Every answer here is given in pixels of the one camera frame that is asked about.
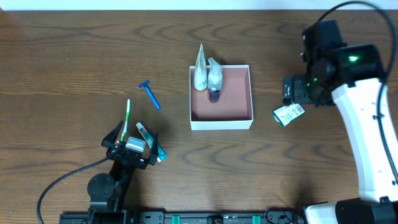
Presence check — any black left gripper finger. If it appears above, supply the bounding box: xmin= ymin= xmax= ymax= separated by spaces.
xmin=149 ymin=133 xmax=159 ymax=165
xmin=101 ymin=121 xmax=123 ymax=146

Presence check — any teal toothpaste tube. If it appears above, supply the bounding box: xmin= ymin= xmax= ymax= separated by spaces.
xmin=136 ymin=122 xmax=168 ymax=162

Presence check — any green white soap packet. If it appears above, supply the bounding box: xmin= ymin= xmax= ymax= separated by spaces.
xmin=272 ymin=104 xmax=305 ymax=127

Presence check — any blue disposable razor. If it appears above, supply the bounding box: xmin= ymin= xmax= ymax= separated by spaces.
xmin=139 ymin=80 xmax=161 ymax=110

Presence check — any white lotion tube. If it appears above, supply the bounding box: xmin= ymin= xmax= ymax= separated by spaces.
xmin=193 ymin=44 xmax=208 ymax=91

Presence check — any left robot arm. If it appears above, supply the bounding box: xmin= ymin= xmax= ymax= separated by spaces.
xmin=83 ymin=121 xmax=159 ymax=224

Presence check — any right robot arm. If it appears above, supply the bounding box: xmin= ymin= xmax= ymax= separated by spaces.
xmin=163 ymin=20 xmax=397 ymax=224

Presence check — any green white toothbrush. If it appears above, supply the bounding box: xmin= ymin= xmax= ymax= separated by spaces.
xmin=120 ymin=98 xmax=131 ymax=141

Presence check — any white box pink interior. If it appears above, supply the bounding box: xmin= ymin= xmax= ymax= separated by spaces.
xmin=189 ymin=65 xmax=254 ymax=131

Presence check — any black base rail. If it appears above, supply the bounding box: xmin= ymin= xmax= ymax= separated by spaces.
xmin=59 ymin=208 xmax=305 ymax=224

